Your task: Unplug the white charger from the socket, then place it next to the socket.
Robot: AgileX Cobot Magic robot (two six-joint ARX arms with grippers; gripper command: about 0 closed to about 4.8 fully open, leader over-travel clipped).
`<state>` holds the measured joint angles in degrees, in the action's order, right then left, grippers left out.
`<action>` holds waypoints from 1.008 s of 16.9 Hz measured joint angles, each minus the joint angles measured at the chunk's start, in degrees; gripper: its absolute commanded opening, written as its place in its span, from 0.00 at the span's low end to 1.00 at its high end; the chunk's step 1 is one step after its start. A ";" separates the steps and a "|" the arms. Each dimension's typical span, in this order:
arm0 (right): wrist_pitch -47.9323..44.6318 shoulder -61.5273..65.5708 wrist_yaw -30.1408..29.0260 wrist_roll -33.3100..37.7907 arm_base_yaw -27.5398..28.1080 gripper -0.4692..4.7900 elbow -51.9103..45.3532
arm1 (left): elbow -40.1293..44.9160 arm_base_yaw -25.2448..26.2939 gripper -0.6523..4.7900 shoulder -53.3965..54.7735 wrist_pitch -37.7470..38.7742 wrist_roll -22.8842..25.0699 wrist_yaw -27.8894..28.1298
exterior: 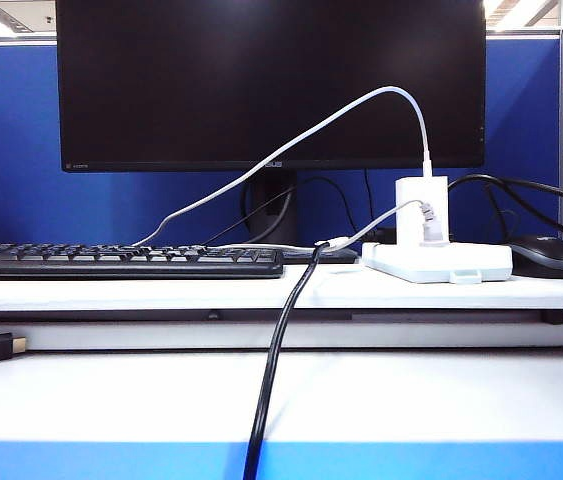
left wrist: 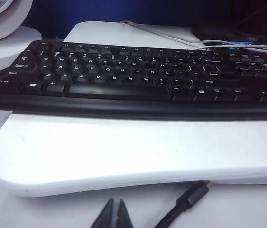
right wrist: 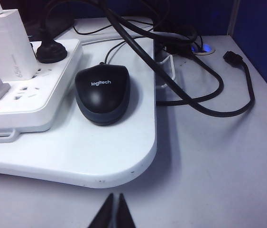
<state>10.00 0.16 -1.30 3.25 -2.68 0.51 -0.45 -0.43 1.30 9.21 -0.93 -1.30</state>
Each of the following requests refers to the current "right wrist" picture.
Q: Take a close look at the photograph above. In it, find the white charger block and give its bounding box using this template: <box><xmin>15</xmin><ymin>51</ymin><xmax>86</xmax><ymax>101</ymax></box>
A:
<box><xmin>0</xmin><ymin>9</ymin><xmax>34</xmax><ymax>82</ymax></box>

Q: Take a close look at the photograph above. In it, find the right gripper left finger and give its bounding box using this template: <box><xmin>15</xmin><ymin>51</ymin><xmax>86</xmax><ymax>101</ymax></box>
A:
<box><xmin>88</xmin><ymin>193</ymin><xmax>115</xmax><ymax>228</ymax></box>

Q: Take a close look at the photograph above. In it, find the black cable with connector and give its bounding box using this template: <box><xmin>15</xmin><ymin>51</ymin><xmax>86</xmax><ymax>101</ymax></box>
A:
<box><xmin>100</xmin><ymin>0</ymin><xmax>255</xmax><ymax>119</ymax></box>

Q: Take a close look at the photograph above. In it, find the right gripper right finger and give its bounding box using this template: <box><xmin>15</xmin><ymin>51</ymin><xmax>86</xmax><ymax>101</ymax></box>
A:
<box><xmin>117</xmin><ymin>193</ymin><xmax>137</xmax><ymax>228</ymax></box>

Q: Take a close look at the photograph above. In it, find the black Logitech mouse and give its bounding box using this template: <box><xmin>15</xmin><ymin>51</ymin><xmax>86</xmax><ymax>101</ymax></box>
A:
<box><xmin>74</xmin><ymin>63</ymin><xmax>131</xmax><ymax>127</ymax></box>

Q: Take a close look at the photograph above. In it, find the grey partition post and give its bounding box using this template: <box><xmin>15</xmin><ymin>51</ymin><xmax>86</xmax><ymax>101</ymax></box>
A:
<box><xmin>227</xmin><ymin>0</ymin><xmax>241</xmax><ymax>38</ymax></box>

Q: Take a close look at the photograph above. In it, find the white power strip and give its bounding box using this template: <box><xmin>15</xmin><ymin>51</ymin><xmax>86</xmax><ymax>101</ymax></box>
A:
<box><xmin>0</xmin><ymin>38</ymin><xmax>84</xmax><ymax>144</ymax></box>

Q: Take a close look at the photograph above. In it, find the round desk grommet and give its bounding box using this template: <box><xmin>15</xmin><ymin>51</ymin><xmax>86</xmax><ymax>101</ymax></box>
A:
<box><xmin>189</xmin><ymin>42</ymin><xmax>216</xmax><ymax>56</ymax></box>

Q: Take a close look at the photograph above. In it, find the thin black mouse cable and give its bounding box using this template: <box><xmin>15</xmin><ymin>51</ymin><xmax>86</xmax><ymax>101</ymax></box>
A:
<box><xmin>73</xmin><ymin>23</ymin><xmax>154</xmax><ymax>65</ymax></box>

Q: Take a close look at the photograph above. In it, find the thick black looped cable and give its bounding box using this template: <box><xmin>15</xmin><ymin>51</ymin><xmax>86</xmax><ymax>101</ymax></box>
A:
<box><xmin>109</xmin><ymin>7</ymin><xmax>224</xmax><ymax>105</ymax></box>

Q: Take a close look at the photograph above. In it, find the black plug with cord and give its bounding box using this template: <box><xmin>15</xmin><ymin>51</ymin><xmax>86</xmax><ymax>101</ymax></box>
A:
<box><xmin>35</xmin><ymin>0</ymin><xmax>68</xmax><ymax>64</ymax></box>

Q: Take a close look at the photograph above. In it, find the white desk riser board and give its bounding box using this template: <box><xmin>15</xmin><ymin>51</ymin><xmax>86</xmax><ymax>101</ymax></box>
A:
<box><xmin>0</xmin><ymin>17</ymin><xmax>158</xmax><ymax>190</ymax></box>

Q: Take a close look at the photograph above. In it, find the white metal bracket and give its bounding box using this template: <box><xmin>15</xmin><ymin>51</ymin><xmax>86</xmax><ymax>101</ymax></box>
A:
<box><xmin>156</xmin><ymin>54</ymin><xmax>177</xmax><ymax>89</ymax></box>

